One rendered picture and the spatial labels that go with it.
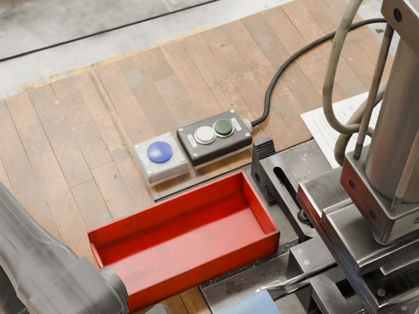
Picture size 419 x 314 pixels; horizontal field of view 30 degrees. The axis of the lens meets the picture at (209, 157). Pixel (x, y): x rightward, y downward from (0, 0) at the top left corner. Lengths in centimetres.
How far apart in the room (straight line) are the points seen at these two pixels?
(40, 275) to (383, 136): 34
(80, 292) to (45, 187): 52
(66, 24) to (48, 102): 142
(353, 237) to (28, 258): 35
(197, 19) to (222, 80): 139
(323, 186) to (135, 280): 34
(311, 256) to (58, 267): 43
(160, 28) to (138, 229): 160
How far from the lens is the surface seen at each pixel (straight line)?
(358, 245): 87
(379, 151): 76
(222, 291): 114
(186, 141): 124
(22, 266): 76
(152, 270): 115
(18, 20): 282
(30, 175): 127
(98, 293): 76
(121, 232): 116
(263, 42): 142
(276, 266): 116
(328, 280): 106
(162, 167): 121
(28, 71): 264
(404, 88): 68
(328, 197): 94
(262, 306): 103
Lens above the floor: 193
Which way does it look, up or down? 55 degrees down
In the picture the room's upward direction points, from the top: straight up
